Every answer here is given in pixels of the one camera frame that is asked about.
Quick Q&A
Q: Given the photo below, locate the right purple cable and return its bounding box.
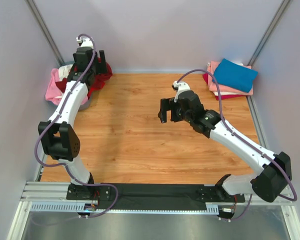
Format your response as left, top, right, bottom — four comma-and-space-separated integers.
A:
176, 69, 298, 222

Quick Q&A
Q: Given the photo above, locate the aluminium frame rail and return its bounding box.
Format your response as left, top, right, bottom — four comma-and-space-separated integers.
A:
20, 181, 294, 206

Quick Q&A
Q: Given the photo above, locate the dark red t-shirt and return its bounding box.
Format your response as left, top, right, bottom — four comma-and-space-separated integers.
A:
55, 63, 113, 98

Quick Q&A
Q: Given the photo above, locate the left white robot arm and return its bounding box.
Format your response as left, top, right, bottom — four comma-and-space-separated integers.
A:
35, 33, 108, 201

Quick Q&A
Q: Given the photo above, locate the grey laundry basket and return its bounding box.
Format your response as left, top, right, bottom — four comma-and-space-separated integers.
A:
46, 60, 94, 112

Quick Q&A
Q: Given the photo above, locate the black base mat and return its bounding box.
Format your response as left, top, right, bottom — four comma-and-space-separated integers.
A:
66, 183, 245, 211

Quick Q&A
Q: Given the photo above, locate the white folded shirt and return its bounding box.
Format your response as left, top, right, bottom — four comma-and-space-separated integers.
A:
213, 91, 240, 96

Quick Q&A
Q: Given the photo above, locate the purple cable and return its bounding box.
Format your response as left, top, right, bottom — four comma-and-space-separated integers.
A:
176, 69, 298, 222
33, 33, 120, 218

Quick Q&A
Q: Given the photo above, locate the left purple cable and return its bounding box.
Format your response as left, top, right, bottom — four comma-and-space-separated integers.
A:
33, 33, 120, 218

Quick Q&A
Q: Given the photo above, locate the slotted grey cable duct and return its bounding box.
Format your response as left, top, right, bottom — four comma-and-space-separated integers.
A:
30, 202, 219, 215

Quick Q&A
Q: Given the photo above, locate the blue folded shirt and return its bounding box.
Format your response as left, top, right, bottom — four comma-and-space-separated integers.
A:
210, 58, 258, 95

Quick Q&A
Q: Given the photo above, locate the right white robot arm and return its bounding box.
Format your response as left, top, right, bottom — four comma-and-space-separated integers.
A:
158, 81, 292, 203

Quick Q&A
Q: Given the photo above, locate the pink crumpled shirt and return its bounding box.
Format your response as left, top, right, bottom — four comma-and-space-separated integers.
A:
44, 68, 89, 106

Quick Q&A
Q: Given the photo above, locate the magenta folded shirt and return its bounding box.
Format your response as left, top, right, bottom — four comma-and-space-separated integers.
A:
202, 73, 244, 101

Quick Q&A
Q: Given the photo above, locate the white crumpled shirt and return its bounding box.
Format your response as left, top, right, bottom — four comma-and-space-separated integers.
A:
58, 64, 73, 81

